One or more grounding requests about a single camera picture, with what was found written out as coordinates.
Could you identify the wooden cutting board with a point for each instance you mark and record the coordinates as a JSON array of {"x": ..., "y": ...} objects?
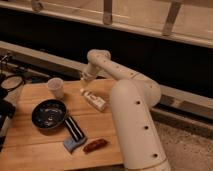
[{"x": 28, "y": 149}]

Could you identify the white plastic bottle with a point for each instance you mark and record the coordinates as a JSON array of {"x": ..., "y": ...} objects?
[{"x": 95, "y": 101}]

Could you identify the dark blue bowl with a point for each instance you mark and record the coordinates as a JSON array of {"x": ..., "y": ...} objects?
[{"x": 49, "y": 114}]

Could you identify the brown sausage toy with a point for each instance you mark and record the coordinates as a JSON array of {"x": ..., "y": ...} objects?
[{"x": 95, "y": 145}]

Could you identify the black device at left edge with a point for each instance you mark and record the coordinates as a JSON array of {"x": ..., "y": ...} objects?
[{"x": 7, "y": 111}]

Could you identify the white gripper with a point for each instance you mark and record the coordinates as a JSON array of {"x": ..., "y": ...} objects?
[{"x": 85, "y": 76}]

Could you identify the round black-rimmed object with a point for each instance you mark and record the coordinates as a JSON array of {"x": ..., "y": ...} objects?
[{"x": 12, "y": 82}]

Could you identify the white paper cup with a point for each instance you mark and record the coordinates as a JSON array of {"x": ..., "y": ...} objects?
[{"x": 55, "y": 86}]

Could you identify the striped blue sponge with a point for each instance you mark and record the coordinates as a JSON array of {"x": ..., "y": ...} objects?
[{"x": 77, "y": 137}]

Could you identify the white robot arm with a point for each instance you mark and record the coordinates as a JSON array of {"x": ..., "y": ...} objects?
[{"x": 130, "y": 99}]

